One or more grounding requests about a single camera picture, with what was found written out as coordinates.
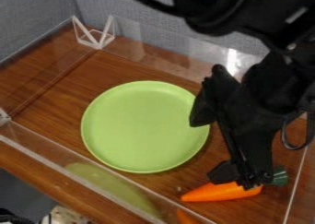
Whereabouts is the clear acrylic corner bracket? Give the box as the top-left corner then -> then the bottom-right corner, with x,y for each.
70,16 -> 116,50

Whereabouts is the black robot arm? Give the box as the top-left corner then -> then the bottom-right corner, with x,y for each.
136,0 -> 315,189

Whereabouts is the clear acrylic barrier wall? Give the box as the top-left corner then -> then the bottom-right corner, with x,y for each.
0,18 -> 315,224

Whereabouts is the orange toy carrot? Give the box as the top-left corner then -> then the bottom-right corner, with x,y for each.
180,165 -> 289,203

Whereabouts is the black cable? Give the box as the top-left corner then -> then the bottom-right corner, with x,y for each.
279,101 -> 315,151

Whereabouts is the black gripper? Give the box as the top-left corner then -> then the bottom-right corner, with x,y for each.
189,53 -> 315,189

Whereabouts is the green round plate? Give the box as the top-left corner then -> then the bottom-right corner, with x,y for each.
81,81 -> 209,173

